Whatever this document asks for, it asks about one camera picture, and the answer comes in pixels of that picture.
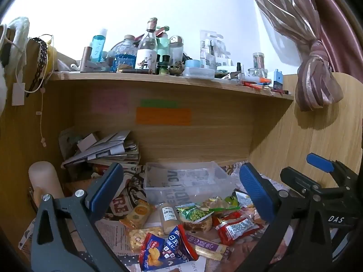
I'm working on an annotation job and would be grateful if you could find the orange cracker packet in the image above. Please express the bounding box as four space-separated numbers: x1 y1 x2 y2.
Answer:
119 199 156 230

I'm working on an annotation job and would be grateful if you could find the clear plastic container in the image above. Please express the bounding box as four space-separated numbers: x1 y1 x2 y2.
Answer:
143 161 236 204

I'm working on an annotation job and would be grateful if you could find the blue stamp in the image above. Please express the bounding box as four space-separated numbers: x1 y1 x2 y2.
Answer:
273 69 284 90

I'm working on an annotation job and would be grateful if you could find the blue toner bottle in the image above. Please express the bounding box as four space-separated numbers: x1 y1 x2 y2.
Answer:
91 29 108 63

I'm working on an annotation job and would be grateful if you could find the green yellow snack packet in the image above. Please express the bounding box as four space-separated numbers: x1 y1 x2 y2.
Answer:
203 195 245 214

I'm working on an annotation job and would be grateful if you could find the beige snack packet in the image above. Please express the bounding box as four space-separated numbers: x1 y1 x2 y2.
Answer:
162 202 181 234

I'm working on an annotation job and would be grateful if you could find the black headband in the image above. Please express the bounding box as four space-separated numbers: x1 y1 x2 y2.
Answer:
26 36 49 98

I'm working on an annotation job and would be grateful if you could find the brown cake packet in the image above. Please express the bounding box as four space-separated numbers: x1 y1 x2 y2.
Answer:
180 217 213 233

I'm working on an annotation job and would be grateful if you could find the brown tube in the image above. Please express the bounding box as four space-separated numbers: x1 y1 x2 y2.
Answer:
80 47 91 73

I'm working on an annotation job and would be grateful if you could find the pink striped curtain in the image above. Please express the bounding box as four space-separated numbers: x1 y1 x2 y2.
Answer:
243 0 363 112

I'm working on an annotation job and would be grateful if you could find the clear bottle silver cap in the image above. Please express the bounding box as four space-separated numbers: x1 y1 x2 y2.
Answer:
169 35 185 69

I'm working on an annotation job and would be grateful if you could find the cream cylinder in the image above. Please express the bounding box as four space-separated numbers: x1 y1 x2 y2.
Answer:
28 161 64 208

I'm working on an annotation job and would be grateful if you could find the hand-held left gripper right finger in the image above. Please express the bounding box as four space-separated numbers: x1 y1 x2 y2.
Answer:
239 162 334 272

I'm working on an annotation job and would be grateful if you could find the wooden shelf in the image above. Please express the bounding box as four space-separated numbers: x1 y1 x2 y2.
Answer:
45 71 295 101

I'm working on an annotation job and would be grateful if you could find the green pea packet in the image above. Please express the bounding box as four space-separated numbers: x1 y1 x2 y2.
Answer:
176 204 215 223

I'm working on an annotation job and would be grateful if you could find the clear plastic box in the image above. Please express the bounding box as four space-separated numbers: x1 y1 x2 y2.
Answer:
183 67 215 79

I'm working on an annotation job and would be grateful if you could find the small cardboard box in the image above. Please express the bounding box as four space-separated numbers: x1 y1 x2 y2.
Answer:
76 133 99 152

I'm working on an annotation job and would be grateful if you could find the orange sticky note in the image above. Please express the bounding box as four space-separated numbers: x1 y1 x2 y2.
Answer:
136 107 192 126

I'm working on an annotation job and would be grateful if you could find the white plush cloth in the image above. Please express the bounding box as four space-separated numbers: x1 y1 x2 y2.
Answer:
0 17 30 114

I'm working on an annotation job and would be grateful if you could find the red snack packet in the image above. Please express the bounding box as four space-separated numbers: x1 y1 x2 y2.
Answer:
213 210 264 246

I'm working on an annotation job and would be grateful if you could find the pink sticky note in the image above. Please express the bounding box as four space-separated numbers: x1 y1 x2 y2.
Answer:
91 89 131 111

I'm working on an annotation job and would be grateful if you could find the purple snack bar packet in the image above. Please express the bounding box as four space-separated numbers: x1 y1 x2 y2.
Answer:
186 232 231 261

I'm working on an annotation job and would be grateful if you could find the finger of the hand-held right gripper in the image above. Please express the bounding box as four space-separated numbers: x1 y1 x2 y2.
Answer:
280 167 323 195
307 153 354 188

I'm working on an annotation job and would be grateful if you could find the clear peanut packet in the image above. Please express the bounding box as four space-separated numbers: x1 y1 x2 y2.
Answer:
128 226 165 253

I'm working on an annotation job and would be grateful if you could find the round blue liquid bottle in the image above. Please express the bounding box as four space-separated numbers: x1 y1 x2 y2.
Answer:
114 35 138 73

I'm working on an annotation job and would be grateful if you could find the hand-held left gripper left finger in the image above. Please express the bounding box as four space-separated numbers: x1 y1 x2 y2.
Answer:
31 162 134 272

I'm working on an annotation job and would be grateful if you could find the stack of books and magazines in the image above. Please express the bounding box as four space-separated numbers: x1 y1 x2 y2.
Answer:
58 129 141 177

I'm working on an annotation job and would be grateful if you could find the small dark green jar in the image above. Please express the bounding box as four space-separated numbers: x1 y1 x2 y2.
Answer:
157 55 171 76

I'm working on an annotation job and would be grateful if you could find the glass jar with lid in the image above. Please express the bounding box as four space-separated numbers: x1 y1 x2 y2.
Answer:
252 52 266 71

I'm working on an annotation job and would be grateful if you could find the white cord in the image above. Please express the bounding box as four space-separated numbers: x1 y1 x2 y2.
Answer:
35 34 54 148

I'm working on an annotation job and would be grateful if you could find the white paper tag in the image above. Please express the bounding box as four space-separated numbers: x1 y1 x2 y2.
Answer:
12 82 26 106

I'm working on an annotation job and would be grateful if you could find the green sticky note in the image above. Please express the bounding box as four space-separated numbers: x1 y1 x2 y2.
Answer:
140 99 179 109

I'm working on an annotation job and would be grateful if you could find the clear glass bottle white label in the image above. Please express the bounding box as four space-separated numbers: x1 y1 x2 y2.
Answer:
135 17 159 75

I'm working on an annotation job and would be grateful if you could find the blue chip packet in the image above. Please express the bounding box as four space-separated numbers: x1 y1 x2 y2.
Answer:
138 225 199 272

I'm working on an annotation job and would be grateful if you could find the mint green bottle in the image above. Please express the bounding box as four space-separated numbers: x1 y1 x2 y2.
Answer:
157 32 169 57

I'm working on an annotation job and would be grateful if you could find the clear blister package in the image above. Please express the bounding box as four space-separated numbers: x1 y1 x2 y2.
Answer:
200 30 228 70

